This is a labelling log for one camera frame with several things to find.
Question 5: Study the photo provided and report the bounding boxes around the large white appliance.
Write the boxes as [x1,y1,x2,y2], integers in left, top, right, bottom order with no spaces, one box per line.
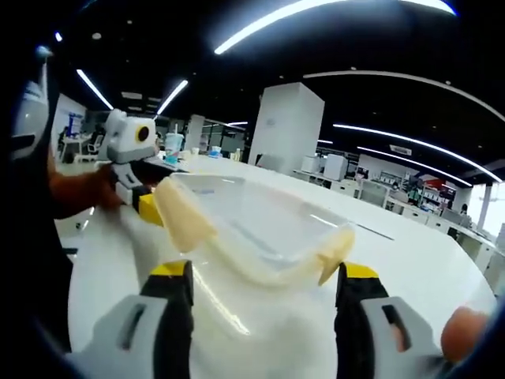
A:
[325,153,349,181]

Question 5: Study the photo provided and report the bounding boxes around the person's left hand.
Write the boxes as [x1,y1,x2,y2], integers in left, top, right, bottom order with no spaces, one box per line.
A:
[92,163,124,210]

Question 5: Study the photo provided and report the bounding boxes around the clear lid with beige latches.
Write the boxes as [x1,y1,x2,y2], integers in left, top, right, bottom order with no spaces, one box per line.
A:
[151,172,356,289]

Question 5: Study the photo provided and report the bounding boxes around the person's right hand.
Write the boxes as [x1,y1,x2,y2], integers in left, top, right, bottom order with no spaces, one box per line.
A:
[440,306,494,364]

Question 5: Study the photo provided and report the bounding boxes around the white square pillar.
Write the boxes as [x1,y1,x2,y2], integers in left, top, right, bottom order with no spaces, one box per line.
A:
[248,82,325,177]

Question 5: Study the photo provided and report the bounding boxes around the small clear plastic packet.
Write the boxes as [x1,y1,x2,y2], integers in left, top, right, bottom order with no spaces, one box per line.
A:
[169,172,354,287]

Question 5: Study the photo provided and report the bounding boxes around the grey mesh office chair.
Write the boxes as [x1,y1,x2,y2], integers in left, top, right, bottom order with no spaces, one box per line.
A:
[361,179,390,207]

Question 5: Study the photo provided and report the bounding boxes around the flat metal strip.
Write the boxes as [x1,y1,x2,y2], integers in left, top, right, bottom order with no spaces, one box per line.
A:
[353,223,396,242]

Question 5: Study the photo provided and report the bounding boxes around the row of white cabinets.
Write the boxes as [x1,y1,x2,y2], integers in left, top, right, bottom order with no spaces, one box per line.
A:
[291,169,498,257]

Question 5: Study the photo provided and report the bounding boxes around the white worn chest device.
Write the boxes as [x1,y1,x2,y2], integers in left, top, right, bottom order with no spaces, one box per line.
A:
[10,45,54,161]

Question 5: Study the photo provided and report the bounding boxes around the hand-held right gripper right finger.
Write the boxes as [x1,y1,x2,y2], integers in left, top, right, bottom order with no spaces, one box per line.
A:
[334,262,449,379]

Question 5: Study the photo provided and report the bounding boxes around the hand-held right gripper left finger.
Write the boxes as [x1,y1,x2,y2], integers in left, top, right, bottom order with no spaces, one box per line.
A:
[65,260,195,379]

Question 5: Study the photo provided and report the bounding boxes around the curved ceiling light strip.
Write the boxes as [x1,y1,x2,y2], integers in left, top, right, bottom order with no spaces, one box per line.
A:
[214,0,458,55]

